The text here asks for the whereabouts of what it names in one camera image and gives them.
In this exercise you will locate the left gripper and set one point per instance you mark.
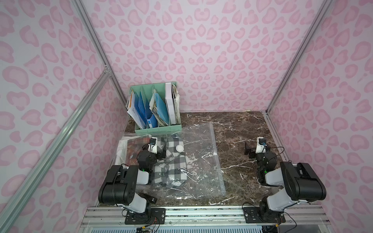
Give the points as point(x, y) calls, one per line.
point(159, 154)

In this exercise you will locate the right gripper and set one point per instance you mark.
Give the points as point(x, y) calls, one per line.
point(252, 154)

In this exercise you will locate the black white plaid shirt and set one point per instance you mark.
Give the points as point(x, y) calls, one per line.
point(172, 171)

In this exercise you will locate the clear plastic vacuum bag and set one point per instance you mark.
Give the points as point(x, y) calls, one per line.
point(204, 172)

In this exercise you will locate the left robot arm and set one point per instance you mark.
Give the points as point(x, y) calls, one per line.
point(119, 186)

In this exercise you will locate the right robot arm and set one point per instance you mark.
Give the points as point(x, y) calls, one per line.
point(299, 182)

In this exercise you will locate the red plaid shirt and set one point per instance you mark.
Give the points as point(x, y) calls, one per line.
point(134, 147)

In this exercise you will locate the white bag valve cap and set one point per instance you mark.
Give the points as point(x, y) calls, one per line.
point(179, 148)

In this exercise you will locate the green file organizer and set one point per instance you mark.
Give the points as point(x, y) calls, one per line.
point(145, 93)

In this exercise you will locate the blue folder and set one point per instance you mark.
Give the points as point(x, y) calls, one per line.
point(161, 110)

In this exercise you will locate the white paper sheets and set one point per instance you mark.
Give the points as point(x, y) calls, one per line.
point(134, 111)

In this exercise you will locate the white binder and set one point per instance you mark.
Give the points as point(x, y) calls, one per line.
point(169, 98)

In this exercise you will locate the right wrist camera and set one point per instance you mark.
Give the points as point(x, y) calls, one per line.
point(262, 142)

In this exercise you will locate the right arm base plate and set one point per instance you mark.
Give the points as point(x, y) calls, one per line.
point(262, 215)

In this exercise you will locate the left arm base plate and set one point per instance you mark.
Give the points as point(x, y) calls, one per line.
point(150, 216)

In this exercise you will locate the aluminium front rail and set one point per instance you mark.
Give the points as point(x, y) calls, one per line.
point(213, 215)

